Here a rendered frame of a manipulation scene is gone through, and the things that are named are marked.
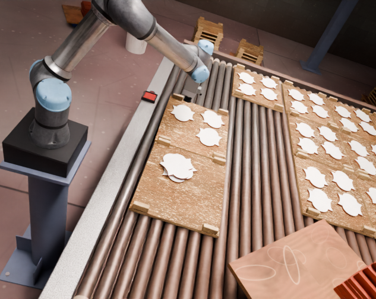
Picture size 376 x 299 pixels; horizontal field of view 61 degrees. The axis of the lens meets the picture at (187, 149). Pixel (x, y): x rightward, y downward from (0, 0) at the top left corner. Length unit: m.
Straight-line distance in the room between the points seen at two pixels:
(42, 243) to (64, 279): 0.80
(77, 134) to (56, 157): 0.16
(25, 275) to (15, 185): 0.67
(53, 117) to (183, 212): 0.59
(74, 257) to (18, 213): 1.26
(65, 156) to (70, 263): 0.42
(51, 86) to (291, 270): 1.03
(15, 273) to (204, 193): 1.21
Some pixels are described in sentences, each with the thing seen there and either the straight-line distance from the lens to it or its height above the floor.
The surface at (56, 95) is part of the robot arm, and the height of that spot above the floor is 1.19.
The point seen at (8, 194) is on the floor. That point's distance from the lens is 2.44.
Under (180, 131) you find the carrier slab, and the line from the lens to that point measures 1.59.
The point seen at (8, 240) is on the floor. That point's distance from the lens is 2.24.
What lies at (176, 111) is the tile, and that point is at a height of 0.94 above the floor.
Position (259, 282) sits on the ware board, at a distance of 1.08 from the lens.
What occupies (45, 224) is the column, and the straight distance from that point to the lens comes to 1.72.
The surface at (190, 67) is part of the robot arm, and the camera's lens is 1.33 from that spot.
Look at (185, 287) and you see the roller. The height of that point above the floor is 0.92.
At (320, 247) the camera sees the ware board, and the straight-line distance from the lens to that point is 1.30.
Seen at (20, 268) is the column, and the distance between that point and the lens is 2.13.
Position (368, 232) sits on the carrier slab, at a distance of 1.68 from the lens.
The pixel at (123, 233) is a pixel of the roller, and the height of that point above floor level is 0.92.
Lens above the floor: 1.89
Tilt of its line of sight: 40 degrees down
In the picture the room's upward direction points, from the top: 21 degrees clockwise
